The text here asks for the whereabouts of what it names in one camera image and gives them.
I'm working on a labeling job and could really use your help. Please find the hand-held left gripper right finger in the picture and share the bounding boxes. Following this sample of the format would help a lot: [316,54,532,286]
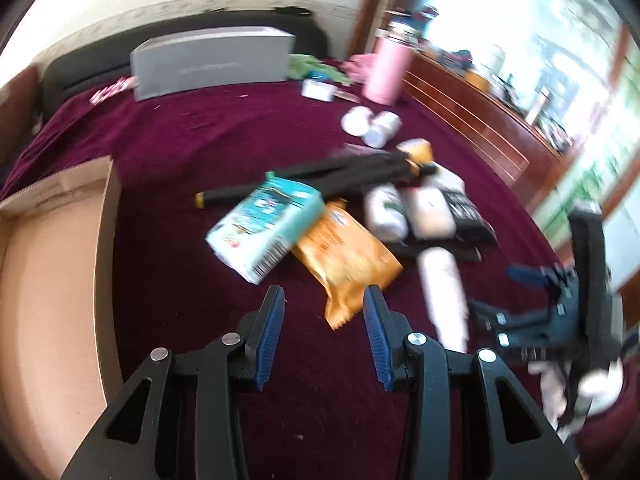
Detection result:
[363,285,581,480]

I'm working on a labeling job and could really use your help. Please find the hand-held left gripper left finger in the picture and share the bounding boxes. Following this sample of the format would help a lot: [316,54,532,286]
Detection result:
[60,285,287,480]

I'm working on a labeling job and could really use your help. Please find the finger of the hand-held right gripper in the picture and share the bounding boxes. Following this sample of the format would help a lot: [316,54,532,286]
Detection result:
[506,264,573,292]
[469,299,562,362]

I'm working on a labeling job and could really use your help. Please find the white tube bottle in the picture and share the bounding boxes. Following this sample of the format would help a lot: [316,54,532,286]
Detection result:
[417,247,471,356]

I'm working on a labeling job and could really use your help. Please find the black printed packet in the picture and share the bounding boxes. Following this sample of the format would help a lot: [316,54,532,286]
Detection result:
[400,187,498,262]

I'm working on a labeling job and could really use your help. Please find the orange snack packet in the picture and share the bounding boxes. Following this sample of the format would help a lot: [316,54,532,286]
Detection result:
[291,200,403,332]

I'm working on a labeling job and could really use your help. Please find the teal printed packet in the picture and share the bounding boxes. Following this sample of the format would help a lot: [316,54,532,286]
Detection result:
[206,172,326,286]

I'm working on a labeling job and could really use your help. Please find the white cream packet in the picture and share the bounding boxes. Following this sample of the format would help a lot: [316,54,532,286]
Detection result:
[405,187,456,238]

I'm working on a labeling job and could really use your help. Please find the white roll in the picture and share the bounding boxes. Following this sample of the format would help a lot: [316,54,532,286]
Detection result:
[364,185,410,241]

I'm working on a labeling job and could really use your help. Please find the black marker tan cap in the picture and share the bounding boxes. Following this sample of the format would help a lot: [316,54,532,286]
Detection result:
[195,180,281,210]

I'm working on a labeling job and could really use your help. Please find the black marker orange cap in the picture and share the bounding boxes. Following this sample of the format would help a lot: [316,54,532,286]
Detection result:
[277,152,437,197]

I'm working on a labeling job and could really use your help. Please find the cardboard box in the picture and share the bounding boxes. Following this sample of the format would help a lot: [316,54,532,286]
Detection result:
[0,156,123,480]

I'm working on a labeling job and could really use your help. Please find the person's right hand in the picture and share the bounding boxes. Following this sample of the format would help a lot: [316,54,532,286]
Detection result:
[529,355,626,432]

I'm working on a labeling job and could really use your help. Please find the wooden side panel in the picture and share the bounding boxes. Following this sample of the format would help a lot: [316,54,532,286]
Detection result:
[400,52,576,201]

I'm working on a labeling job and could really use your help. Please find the yellow jar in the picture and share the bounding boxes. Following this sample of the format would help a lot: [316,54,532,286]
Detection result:
[396,138,434,167]

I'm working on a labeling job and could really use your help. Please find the white plastic bottle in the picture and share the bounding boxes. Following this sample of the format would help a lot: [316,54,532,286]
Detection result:
[362,111,402,149]

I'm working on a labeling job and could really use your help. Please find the maroon blanket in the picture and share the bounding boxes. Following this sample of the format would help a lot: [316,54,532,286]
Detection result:
[0,57,626,480]

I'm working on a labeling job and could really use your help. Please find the white bottle red label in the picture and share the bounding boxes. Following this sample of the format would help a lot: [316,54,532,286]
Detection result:
[341,106,374,137]

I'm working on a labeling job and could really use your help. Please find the pink thermos flask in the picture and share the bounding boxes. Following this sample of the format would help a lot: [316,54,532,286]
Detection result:
[362,22,420,106]

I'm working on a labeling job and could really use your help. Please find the small white charger box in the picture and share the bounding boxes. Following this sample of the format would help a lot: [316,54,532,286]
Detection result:
[301,79,335,101]

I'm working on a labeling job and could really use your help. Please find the window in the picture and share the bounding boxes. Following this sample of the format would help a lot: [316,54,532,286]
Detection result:
[425,0,640,201]

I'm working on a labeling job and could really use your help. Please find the pink cloth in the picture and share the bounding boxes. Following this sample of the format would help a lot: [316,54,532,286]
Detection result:
[342,55,376,81]

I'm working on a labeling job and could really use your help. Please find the green cloth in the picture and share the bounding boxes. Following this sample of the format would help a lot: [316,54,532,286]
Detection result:
[287,54,351,83]

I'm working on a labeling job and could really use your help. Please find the grey rectangular box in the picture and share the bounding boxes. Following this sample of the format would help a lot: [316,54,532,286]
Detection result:
[130,26,297,102]

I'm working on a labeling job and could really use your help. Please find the pink patterned packet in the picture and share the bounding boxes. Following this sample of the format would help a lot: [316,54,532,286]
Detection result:
[90,77,138,106]

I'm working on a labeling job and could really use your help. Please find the black headboard cushion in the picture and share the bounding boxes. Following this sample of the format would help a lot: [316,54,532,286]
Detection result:
[42,7,328,121]

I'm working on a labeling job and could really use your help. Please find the brown cushion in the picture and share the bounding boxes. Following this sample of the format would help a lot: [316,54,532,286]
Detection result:
[0,65,41,161]

